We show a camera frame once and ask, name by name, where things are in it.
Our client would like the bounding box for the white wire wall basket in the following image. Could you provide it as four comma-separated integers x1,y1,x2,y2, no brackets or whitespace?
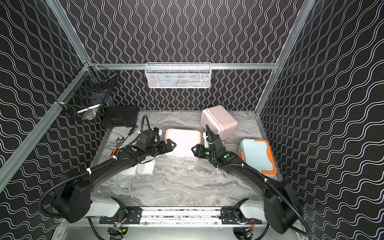
145,62,212,89

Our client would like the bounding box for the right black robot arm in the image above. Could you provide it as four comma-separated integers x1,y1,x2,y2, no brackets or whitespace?
191,125,313,239

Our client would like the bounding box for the white gauze packet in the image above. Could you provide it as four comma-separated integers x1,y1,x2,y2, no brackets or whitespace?
137,160,156,175
121,166,138,176

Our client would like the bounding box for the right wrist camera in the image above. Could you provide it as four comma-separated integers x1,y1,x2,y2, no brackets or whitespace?
205,124,225,151

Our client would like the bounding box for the pink first aid box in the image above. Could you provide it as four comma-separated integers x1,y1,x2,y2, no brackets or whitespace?
201,105,238,140

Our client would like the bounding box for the light blue first aid box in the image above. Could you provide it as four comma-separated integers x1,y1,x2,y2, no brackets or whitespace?
238,139,277,177

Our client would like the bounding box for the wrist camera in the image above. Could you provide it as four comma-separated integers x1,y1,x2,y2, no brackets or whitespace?
139,128,162,147
205,124,225,151

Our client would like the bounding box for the white first aid box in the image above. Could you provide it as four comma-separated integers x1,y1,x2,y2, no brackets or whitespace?
165,129,202,162

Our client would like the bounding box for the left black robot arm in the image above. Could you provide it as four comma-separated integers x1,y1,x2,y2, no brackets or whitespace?
39,127,177,223

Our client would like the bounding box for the black wire wall basket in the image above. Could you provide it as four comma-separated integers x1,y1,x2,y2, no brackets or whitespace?
58,62,118,122

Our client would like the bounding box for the black plastic tool case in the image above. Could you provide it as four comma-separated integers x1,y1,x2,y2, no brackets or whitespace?
102,105,139,129

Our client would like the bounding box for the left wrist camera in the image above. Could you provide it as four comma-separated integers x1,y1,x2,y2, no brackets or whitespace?
139,128,162,147

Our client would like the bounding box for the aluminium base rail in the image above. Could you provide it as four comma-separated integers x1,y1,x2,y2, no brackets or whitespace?
59,205,301,226

